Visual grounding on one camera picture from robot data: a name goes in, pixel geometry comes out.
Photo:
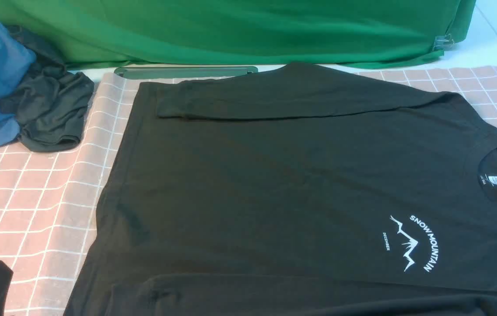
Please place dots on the dark gray long-sleeve shirt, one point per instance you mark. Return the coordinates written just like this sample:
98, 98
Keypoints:
302, 191

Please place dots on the pink checkered tablecloth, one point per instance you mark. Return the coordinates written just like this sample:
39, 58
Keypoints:
47, 200

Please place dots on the dark gray crumpled garment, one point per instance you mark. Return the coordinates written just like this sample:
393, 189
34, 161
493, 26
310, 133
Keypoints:
50, 103

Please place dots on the green backdrop cloth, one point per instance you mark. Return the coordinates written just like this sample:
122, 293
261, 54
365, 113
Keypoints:
368, 34

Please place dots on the clear binder clip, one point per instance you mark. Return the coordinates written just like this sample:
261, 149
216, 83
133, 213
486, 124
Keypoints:
443, 42

